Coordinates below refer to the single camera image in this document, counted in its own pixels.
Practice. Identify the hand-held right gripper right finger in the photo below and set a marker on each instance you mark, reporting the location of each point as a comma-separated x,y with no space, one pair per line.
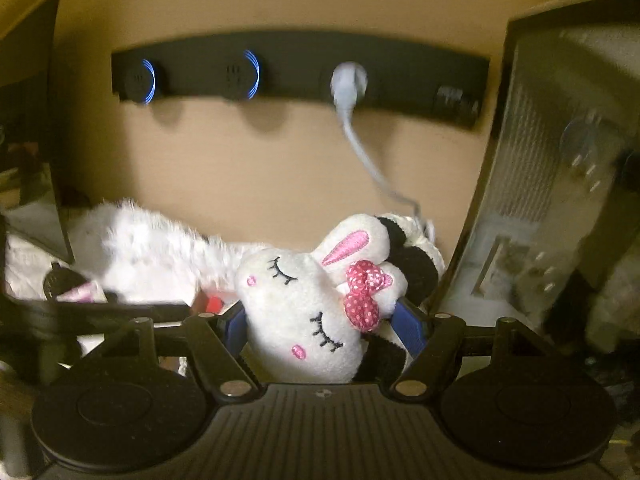
412,327

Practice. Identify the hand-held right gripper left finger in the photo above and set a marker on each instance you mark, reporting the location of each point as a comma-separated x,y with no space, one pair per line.
232,327

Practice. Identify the black and white panda plush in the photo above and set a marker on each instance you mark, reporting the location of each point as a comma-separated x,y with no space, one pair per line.
415,260

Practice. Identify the white rabbit plush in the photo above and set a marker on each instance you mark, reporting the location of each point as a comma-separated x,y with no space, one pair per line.
300,310

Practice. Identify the white fringed blanket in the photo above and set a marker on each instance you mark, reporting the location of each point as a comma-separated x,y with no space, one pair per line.
150,240

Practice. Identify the computer case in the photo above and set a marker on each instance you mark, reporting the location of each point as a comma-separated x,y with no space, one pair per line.
540,135

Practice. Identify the black power strip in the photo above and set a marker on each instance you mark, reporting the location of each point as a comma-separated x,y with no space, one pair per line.
300,80

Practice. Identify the black monitor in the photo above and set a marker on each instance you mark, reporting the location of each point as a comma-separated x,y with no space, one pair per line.
30,135

